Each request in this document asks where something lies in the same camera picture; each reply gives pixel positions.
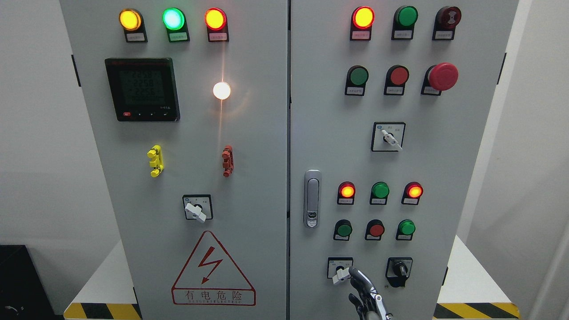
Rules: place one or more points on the green push button lower left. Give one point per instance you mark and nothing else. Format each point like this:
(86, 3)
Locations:
(342, 230)

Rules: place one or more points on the grey right cabinet door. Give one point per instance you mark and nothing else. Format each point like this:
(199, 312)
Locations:
(332, 133)

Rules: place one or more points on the upper right rotary selector switch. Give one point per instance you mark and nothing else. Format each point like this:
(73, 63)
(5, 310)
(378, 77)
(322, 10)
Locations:
(387, 136)

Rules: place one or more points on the yellow terminal connector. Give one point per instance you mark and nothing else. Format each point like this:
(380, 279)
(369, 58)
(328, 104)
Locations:
(156, 160)

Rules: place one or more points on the yellow indicator light top left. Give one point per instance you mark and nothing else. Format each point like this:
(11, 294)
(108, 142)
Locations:
(133, 26)

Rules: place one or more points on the black digital power meter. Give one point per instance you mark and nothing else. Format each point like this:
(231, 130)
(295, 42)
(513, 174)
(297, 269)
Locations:
(143, 89)

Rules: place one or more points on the black box lower left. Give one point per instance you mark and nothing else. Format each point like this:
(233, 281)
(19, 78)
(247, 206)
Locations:
(22, 296)

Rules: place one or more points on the green push button lower right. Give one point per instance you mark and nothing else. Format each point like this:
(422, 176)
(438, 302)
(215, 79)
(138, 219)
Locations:
(405, 230)

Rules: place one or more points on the left door rotary selector switch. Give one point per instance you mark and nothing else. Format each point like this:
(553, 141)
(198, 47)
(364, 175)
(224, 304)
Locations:
(197, 207)

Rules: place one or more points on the green indicator light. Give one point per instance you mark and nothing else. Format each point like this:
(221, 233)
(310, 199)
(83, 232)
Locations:
(175, 25)
(379, 194)

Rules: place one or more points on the green indicator light top left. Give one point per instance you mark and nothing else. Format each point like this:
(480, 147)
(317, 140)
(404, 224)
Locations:
(175, 25)

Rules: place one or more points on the red indicator light door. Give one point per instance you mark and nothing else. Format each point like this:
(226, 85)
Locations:
(216, 23)
(361, 24)

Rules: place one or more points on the lower white rotary selector switch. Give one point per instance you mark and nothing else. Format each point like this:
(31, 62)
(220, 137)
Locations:
(338, 269)

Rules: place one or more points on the black knob selector switch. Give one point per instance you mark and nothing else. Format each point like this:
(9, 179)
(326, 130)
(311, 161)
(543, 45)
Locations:
(398, 271)

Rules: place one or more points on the red electric hazard warning sticker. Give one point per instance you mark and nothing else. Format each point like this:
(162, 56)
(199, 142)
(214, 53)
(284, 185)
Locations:
(211, 276)

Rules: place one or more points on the red terminal connector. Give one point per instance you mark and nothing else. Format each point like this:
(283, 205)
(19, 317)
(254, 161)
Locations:
(227, 161)

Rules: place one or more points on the grey cabinet door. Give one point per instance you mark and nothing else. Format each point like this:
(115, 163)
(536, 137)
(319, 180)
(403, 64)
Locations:
(332, 133)
(250, 206)

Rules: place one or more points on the green push button second row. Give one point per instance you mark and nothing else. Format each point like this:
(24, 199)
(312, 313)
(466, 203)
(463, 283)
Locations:
(357, 77)

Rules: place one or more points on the red indicator light right door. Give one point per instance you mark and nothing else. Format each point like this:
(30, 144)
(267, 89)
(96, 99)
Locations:
(361, 24)

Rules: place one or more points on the silver grey robot hand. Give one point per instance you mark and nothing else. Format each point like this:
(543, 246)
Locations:
(371, 305)

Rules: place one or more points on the red push button second row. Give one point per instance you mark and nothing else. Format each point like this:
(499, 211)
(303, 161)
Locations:
(396, 78)

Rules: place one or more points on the white glowing indicator light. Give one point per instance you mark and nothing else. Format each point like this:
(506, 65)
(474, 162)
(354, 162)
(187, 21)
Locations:
(221, 90)

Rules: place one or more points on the red emergency stop button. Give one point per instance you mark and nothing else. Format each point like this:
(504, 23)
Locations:
(438, 78)

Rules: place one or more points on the dark red buzzer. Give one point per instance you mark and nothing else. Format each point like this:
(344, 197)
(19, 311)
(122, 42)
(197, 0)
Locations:
(445, 24)

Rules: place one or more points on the grey left cabinet door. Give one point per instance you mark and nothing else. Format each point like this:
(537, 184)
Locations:
(250, 206)

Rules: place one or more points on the green indicator light middle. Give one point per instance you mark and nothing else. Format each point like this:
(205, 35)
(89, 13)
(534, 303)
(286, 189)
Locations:
(379, 194)

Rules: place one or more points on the red indicator light middle right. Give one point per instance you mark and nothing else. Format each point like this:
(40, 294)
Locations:
(412, 193)

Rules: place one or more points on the red indicator light left door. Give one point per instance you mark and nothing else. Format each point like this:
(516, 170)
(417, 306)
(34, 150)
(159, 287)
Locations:
(216, 23)

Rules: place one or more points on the red indicator light middle left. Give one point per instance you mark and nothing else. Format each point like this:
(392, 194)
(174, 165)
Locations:
(346, 192)

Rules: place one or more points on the white platform with hazard stripes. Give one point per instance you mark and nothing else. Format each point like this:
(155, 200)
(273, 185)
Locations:
(468, 292)

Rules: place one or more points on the silver door handle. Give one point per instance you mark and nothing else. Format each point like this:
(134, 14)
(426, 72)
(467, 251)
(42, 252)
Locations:
(312, 191)

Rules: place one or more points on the red push button lower middle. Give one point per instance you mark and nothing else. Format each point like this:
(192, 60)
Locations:
(374, 230)

